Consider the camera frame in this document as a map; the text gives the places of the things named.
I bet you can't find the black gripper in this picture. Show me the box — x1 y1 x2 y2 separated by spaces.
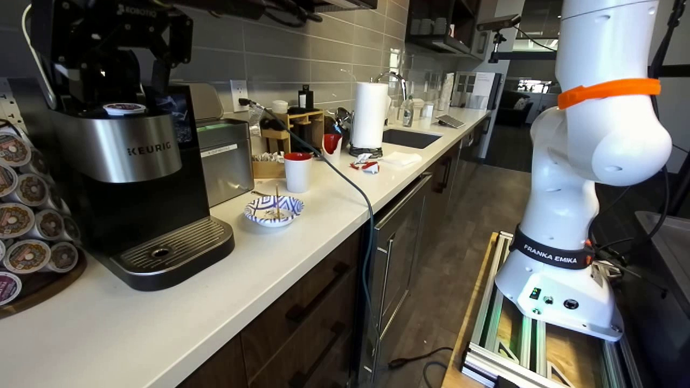
51 0 194 113

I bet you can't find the white coffee pod container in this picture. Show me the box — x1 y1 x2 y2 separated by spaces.
101 102 149 119

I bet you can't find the black silver Keurig coffee maker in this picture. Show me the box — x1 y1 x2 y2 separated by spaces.
30 82 237 294

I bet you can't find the coffee pod carousel rack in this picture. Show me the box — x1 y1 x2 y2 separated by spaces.
0 78 87 320

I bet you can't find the stainless steel bin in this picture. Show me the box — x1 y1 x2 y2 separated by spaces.
188 82 253 211

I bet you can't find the black canister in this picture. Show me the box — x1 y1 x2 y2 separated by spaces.
294 84 317 115

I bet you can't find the wooden countertop organizer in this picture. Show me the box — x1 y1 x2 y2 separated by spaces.
261 106 326 157

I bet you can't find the white mug red interior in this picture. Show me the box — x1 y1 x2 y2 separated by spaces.
281 150 317 195

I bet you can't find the blue white patterned bowl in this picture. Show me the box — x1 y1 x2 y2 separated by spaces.
244 192 306 230

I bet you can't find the broken white red mug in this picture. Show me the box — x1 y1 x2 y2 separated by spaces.
319 131 345 162

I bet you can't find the white paper towel roll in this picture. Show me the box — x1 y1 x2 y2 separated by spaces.
348 79 390 153

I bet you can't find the black countertop sink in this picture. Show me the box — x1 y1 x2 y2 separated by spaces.
381 127 441 150

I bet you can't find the white wall outlet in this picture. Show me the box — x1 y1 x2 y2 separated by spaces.
229 78 250 115

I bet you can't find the long dark power cable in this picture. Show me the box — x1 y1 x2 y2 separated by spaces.
237 98 378 388

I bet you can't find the black cabinet handle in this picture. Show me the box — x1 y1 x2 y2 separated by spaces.
286 260 354 325
286 321 348 388

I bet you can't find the thin black floor cable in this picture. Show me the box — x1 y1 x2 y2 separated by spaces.
385 344 456 388

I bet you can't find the aluminium robot cart frame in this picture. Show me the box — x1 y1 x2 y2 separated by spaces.
440 228 648 388

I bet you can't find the orange strap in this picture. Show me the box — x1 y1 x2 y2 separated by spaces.
555 76 663 113

